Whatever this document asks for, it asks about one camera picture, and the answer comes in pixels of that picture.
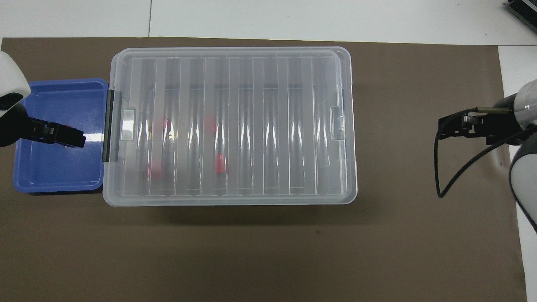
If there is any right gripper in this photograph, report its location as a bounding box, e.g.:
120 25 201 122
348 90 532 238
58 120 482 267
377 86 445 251
482 97 521 146

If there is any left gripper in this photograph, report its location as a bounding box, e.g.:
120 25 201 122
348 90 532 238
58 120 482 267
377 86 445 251
0 107 31 148

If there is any clear plastic storage box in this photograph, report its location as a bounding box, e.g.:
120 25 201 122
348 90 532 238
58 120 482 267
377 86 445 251
102 55 349 198
102 46 358 207

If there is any blue plastic tray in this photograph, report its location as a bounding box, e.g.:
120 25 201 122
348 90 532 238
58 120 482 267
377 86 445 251
13 78 110 194

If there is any dark ribbed device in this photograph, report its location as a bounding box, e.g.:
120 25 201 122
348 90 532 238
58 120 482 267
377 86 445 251
505 0 537 23

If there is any black cable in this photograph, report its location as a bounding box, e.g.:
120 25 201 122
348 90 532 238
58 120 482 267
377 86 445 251
435 107 537 198

